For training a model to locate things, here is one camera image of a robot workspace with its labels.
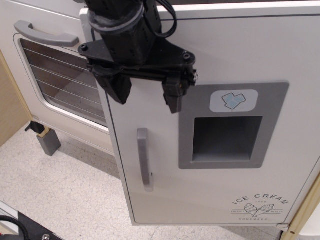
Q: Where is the light wooden side post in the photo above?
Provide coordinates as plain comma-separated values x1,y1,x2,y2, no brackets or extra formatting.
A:
280,174,320,240

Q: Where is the black clamp bracket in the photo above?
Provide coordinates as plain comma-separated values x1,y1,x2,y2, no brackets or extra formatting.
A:
24,121,45,135

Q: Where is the grey kitchen leg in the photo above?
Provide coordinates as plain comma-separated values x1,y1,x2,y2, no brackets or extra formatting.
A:
37,129,62,157

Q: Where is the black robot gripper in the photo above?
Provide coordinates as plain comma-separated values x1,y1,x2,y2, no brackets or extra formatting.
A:
78,26,197,114

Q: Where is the grey ice dispenser panel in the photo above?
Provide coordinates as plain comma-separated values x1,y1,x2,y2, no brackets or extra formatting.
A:
178,81,290,170

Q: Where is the grey fridge door handle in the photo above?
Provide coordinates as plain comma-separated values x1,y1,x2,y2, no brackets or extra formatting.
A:
137,128,154,192

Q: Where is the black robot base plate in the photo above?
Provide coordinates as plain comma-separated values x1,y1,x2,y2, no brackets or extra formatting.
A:
18,212,62,240

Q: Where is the grey oven door handle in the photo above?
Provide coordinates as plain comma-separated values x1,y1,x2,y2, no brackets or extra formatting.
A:
14,20,80,47

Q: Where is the wooden left side panel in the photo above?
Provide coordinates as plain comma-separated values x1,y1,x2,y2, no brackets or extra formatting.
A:
0,53,32,145

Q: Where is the black cable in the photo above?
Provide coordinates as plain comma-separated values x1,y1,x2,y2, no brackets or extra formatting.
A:
0,214,26,240

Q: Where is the white toy oven door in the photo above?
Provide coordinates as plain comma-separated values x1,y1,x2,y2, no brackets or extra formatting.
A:
0,0,114,155

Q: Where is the white toy fridge door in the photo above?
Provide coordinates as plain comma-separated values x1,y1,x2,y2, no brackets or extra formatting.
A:
79,0,320,227

